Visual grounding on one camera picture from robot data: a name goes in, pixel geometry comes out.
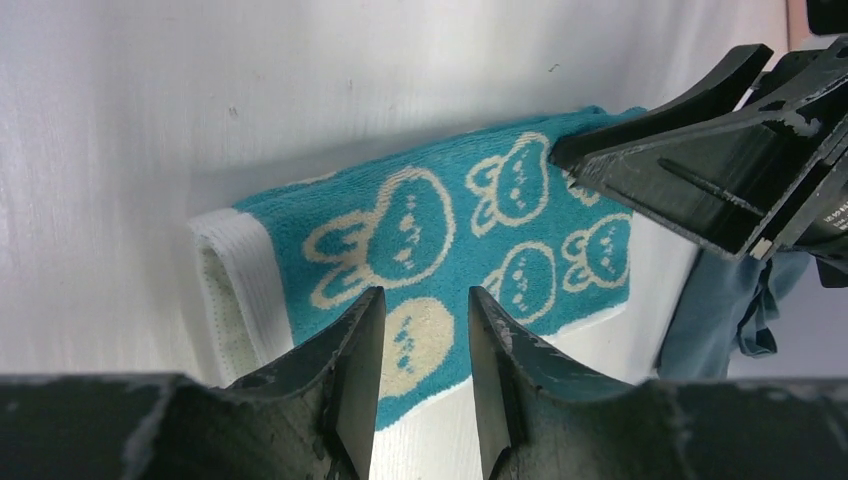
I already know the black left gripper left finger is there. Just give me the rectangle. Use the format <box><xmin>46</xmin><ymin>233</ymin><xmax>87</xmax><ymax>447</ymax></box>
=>
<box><xmin>1</xmin><ymin>287</ymin><xmax>386</xmax><ymax>479</ymax></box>

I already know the teal bunny pattern towel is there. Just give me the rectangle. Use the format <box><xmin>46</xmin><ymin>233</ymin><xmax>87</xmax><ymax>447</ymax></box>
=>
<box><xmin>189</xmin><ymin>106</ymin><xmax>635</xmax><ymax>429</ymax></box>

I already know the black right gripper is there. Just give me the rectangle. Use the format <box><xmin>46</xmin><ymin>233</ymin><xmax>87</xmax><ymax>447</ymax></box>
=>
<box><xmin>549</xmin><ymin>1</ymin><xmax>847</xmax><ymax>288</ymax></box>

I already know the dark teal cloth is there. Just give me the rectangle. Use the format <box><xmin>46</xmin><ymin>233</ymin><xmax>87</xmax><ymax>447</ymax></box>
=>
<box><xmin>655</xmin><ymin>251</ymin><xmax>810</xmax><ymax>381</ymax></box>

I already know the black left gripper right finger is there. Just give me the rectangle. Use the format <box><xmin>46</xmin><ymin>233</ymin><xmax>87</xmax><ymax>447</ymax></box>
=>
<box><xmin>468</xmin><ymin>287</ymin><xmax>847</xmax><ymax>479</ymax></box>

